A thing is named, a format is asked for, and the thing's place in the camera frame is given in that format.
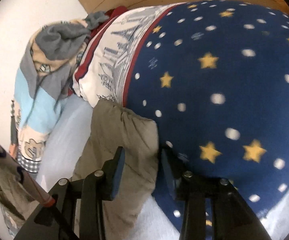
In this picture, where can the light blue cloud bedsheet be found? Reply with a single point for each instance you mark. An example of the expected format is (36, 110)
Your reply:
(64, 147)

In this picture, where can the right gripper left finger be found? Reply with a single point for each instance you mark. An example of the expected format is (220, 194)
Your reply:
(99, 186)

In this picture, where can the blue star-patterned pillow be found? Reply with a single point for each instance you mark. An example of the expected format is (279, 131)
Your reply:
(214, 76)

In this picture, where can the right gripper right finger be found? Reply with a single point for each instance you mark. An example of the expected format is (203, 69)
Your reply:
(190, 189)

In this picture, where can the olive puffer hooded jacket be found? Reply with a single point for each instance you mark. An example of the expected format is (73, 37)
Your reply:
(56, 214)

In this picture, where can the patchwork bear blanket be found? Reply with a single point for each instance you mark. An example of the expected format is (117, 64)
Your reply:
(42, 84)

